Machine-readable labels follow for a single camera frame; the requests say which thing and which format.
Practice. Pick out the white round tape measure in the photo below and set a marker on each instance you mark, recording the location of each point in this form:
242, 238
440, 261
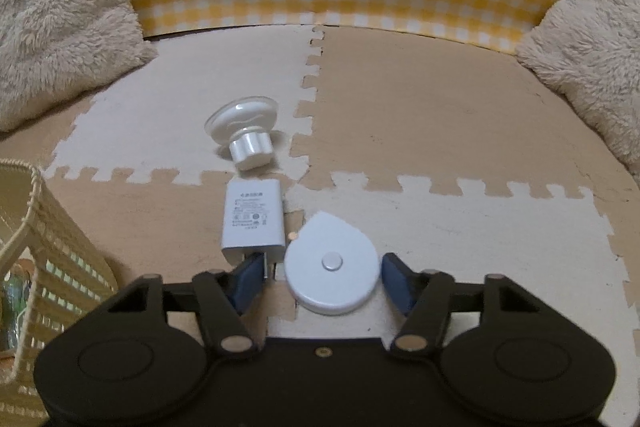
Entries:
320, 242

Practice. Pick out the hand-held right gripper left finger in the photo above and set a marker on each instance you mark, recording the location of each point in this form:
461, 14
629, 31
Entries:
247, 282

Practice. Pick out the white foam puzzle mat tile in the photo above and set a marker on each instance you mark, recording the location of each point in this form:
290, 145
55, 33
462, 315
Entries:
475, 237
165, 107

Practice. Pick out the large fluffy cream pillow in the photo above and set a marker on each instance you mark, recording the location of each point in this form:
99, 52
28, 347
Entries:
60, 7

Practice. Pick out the white suction cup holder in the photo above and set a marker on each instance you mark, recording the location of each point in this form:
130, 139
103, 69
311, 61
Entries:
240, 117

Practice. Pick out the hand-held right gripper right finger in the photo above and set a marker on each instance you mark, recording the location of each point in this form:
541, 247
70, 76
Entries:
397, 282

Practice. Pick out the beige foam puzzle mat tile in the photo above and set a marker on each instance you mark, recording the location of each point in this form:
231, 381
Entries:
30, 147
160, 227
425, 107

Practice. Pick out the cream plastic lattice basket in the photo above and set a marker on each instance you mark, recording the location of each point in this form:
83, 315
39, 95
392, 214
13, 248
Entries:
65, 247

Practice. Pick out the clear plastic bottle green cap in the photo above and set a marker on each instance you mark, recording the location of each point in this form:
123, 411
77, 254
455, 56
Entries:
12, 302

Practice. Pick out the white charger plug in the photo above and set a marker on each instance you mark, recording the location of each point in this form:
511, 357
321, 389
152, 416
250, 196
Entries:
250, 217

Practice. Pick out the small fluffy cream pillow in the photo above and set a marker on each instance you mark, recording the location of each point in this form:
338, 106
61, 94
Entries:
590, 47

